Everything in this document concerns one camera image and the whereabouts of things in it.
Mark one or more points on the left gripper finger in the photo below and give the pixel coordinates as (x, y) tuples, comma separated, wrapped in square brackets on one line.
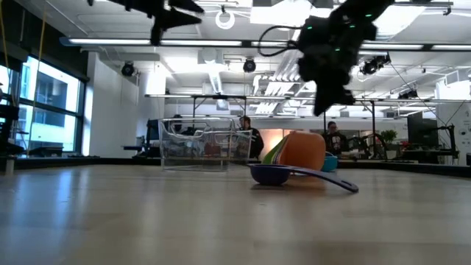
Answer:
[(180, 20), (189, 5)]

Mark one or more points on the green measuring cup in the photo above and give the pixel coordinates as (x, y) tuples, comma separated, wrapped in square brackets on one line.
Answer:
[(270, 158)]

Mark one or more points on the green background plant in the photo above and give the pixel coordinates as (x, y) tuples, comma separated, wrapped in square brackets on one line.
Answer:
[(389, 135)]

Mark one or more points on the clear plastic basket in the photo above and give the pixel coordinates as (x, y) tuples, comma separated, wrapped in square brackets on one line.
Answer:
[(198, 162)]

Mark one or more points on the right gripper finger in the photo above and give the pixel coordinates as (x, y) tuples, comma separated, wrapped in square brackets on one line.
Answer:
[(323, 99), (342, 95)]

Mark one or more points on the person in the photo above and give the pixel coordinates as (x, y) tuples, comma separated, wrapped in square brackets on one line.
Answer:
[(335, 141), (254, 140), (176, 123)]

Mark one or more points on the black ceiling spotlight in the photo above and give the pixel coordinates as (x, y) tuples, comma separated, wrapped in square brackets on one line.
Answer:
[(249, 65), (373, 66), (127, 69)]

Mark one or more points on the black aluminium table frame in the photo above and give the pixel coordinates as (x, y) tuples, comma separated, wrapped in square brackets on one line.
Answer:
[(92, 162)]

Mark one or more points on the large window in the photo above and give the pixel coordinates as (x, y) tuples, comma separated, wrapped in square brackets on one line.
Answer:
[(48, 132)]

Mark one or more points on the purple measuring cup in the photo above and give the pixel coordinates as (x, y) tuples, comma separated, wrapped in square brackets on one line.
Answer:
[(268, 174)]

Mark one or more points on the orange measuring cup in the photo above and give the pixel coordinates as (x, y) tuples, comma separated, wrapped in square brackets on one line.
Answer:
[(303, 151)]

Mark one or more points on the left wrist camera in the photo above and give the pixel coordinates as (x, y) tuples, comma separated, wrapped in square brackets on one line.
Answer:
[(156, 35)]

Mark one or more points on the overhead light bar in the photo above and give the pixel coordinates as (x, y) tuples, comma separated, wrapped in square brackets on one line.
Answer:
[(246, 43)]

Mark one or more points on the teal measuring cup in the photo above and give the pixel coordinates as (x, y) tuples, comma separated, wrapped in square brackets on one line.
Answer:
[(330, 163)]

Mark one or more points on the black background rig frame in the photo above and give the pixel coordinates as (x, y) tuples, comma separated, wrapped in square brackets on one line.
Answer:
[(219, 97)]

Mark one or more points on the black computer monitor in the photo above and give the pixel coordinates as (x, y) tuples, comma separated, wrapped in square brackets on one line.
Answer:
[(422, 129), (152, 132)]

